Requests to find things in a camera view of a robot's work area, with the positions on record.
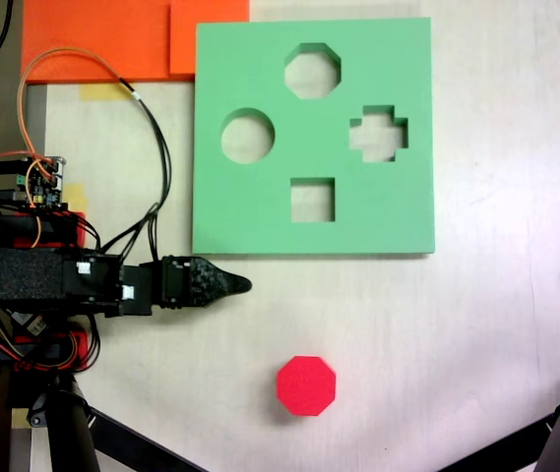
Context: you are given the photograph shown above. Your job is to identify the red octagonal pillar block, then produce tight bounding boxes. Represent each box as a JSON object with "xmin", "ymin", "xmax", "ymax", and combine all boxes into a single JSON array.
[{"xmin": 276, "ymin": 355, "xmax": 338, "ymax": 418}]

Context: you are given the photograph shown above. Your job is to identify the green shape sorting board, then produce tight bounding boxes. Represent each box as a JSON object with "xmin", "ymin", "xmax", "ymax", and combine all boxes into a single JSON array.
[{"xmin": 191, "ymin": 17, "xmax": 436, "ymax": 258}]

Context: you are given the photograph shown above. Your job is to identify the red and black table clamp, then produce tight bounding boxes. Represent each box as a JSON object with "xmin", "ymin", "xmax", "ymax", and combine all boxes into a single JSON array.
[
  {"xmin": 0, "ymin": 331, "xmax": 90, "ymax": 374},
  {"xmin": 0, "ymin": 208, "xmax": 89, "ymax": 247}
]

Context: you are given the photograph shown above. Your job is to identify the black driver circuit board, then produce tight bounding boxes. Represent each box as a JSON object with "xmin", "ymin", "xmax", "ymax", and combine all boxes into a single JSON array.
[{"xmin": 11, "ymin": 309, "xmax": 48, "ymax": 338}]

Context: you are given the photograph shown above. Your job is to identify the thin black tripod strut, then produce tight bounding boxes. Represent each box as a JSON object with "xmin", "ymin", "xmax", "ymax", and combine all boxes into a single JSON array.
[
  {"xmin": 85, "ymin": 405, "xmax": 208, "ymax": 472},
  {"xmin": 436, "ymin": 412, "xmax": 556, "ymax": 472}
]

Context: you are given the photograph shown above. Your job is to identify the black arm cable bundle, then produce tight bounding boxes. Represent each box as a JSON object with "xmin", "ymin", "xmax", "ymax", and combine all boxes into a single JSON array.
[{"xmin": 96, "ymin": 77, "xmax": 173, "ymax": 265}]

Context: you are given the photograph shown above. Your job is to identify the small circuit board with wires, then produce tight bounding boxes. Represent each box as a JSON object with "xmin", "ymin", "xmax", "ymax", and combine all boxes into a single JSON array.
[{"xmin": 16, "ymin": 155, "xmax": 69, "ymax": 210}]

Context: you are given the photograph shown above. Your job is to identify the thin orange wire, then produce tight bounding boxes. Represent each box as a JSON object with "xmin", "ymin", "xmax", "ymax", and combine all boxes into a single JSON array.
[{"xmin": 17, "ymin": 46, "xmax": 126, "ymax": 171}]

